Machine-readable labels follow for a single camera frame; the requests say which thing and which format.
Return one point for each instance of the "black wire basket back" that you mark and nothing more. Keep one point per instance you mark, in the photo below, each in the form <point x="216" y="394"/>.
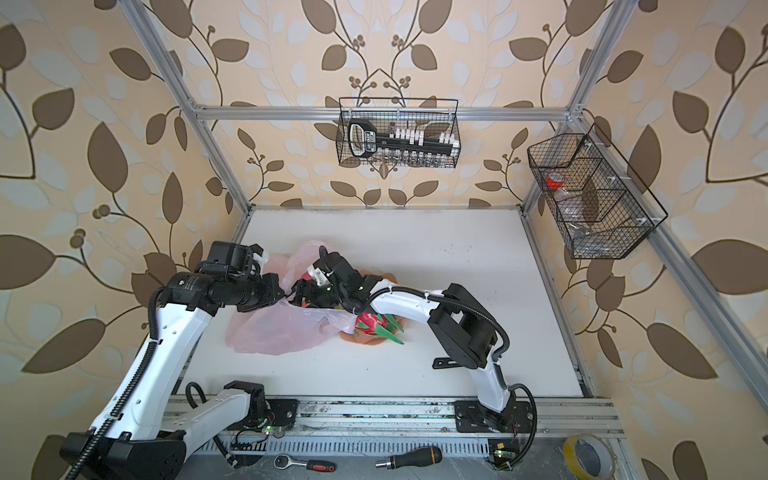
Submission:
<point x="432" y="114"/>

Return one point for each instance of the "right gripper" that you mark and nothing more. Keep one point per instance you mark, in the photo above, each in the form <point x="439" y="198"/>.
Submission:
<point x="302" y="286"/>

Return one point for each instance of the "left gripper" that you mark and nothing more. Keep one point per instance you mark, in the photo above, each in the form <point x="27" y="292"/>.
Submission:
<point x="271" y="282"/>

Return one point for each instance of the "black orange screwdriver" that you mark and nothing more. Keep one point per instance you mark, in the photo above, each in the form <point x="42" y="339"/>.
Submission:
<point x="420" y="457"/>

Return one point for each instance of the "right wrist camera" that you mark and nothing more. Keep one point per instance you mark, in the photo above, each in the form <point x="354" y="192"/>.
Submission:
<point x="320" y="275"/>

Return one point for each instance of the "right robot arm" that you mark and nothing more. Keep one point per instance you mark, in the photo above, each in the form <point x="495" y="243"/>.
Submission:
<point x="468" y="333"/>

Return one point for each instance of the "ratchet wrench red handle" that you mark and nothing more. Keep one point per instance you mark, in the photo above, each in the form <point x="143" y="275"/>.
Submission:
<point x="284" y="461"/>

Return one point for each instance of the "pink plastic bag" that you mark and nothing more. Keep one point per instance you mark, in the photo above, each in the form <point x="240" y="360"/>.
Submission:
<point x="284" y="328"/>

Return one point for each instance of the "black wire basket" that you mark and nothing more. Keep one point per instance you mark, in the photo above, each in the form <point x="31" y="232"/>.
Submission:
<point x="432" y="114"/>
<point x="605" y="208"/>

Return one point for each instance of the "black socket set holder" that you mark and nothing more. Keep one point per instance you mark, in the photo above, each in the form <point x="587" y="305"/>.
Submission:
<point x="365" y="141"/>

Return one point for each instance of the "yellow tape roll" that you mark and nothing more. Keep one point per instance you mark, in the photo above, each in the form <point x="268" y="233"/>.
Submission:
<point x="588" y="457"/>

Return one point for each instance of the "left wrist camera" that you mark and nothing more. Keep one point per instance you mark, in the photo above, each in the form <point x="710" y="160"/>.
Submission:
<point x="234" y="259"/>

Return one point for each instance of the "black wire basket right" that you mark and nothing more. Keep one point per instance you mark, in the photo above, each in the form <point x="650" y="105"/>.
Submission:
<point x="605" y="208"/>

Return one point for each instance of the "pink dragon fruit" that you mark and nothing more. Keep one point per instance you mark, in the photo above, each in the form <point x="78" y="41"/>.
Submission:
<point x="378" y="327"/>

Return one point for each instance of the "black adjustable wrench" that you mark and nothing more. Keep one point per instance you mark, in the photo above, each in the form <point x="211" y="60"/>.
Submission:
<point x="443" y="363"/>

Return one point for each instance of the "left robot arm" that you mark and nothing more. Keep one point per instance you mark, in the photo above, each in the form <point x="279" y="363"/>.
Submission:
<point x="128" y="439"/>

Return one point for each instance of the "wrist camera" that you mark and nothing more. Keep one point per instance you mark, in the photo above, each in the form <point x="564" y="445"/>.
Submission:
<point x="320" y="275"/>
<point x="234" y="259"/>

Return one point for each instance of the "pink wavy plate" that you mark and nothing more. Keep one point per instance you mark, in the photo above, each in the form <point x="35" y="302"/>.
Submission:
<point x="360" y="340"/>

